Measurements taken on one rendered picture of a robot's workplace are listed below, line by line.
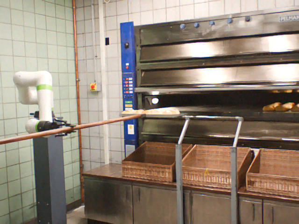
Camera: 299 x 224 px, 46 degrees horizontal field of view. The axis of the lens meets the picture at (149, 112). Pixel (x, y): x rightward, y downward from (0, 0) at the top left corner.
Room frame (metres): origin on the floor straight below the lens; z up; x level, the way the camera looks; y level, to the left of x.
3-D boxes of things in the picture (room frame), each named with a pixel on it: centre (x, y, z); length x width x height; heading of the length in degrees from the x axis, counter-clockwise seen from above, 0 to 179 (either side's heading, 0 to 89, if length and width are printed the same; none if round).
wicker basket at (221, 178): (3.19, -0.58, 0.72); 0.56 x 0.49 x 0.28; 61
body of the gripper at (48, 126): (2.41, 0.66, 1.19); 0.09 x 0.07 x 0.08; 61
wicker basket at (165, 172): (3.48, -0.07, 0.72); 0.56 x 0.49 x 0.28; 59
